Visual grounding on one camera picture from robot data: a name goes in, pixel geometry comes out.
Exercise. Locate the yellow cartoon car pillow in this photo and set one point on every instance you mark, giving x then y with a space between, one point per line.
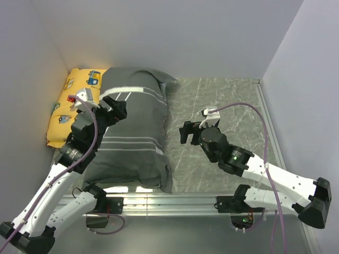
64 113

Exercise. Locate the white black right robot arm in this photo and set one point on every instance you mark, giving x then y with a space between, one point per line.
306 198

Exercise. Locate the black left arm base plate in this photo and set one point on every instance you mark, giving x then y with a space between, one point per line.
109 205

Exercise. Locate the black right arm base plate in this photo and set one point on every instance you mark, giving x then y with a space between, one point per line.
230 204

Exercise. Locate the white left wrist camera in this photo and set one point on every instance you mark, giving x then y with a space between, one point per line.
84 98

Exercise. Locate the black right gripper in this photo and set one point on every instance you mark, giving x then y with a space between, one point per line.
187 128

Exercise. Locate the aluminium side rail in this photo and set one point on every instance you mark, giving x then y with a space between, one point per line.
274 142

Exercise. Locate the black box under rail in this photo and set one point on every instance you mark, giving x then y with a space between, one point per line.
96 222

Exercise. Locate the aluminium mounting rail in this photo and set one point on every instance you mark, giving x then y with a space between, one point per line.
180 204

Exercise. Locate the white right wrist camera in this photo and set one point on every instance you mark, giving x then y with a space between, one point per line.
211 117

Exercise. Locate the grey striped pillowcase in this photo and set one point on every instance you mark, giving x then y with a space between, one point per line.
132 151

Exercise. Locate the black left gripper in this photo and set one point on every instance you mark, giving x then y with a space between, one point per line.
118 111

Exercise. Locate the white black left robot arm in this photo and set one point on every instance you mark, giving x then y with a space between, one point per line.
35 229

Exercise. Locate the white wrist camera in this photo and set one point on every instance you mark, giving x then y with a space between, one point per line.
84 98
211 117

